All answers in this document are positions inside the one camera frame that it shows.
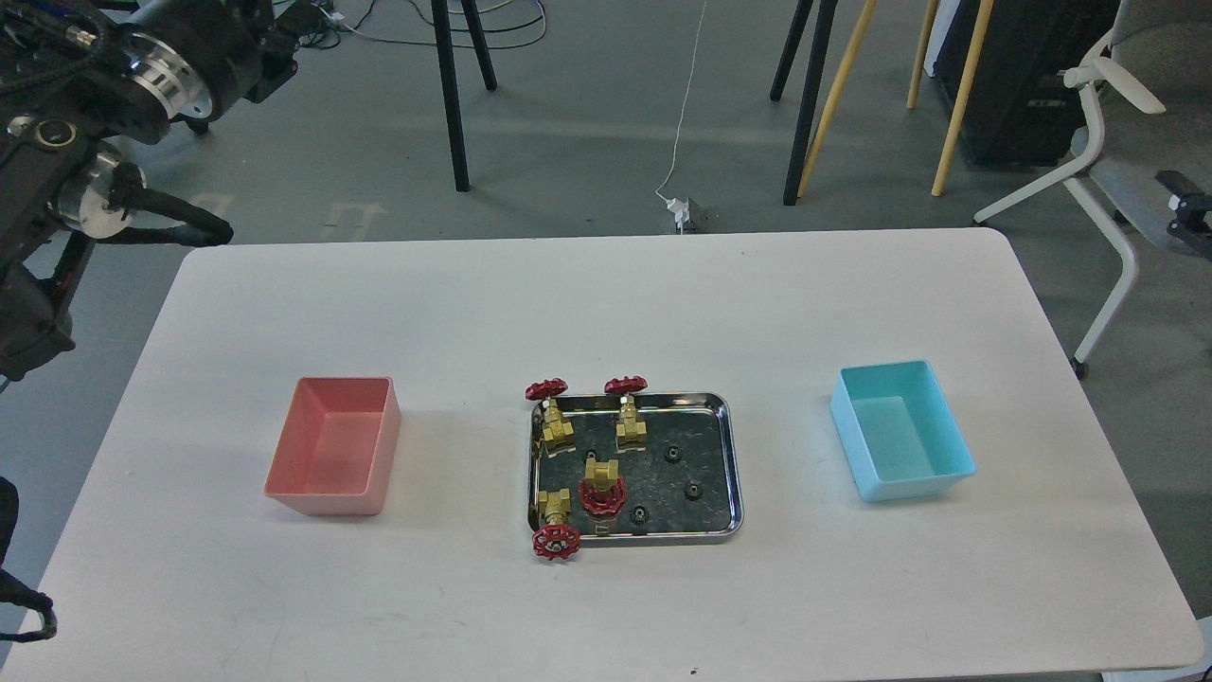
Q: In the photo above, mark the pink plastic box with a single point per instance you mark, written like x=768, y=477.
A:
x=337, y=446

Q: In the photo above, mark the white grey office chair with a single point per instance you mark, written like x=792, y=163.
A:
x=1144, y=91

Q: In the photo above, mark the wooden easel leg right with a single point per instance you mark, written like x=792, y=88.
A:
x=962, y=99

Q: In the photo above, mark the black cabinet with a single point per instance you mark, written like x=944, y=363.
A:
x=1019, y=113

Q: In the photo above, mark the brass valve back left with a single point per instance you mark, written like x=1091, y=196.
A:
x=557, y=433

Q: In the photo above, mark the black tripod leg left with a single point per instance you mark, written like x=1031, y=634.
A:
x=448, y=77

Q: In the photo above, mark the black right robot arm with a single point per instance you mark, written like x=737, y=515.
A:
x=1189, y=205

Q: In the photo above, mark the brass valve tray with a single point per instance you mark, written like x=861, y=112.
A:
x=602, y=490

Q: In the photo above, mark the wooden easel leg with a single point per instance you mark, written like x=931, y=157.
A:
x=962, y=99
x=835, y=93

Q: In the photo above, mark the brass valve front left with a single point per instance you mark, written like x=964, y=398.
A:
x=555, y=539

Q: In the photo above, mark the brass valve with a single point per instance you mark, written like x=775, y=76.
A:
x=557, y=433
x=555, y=539
x=631, y=432

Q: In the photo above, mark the brass valve back right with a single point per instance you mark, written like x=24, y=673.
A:
x=631, y=432

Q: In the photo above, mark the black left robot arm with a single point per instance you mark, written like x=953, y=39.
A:
x=75, y=75

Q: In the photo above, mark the small black gear front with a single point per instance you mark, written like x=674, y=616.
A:
x=639, y=516

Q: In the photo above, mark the black tripod leg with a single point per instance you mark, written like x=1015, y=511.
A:
x=448, y=77
x=824, y=22

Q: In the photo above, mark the wooden easel leg left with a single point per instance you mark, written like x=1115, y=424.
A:
x=835, y=93

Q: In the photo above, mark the blue plastic box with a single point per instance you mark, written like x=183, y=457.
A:
x=899, y=435

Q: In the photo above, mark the black tripod leg right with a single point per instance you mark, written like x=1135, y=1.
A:
x=824, y=22

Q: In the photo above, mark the shiny metal tray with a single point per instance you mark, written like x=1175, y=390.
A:
x=698, y=422

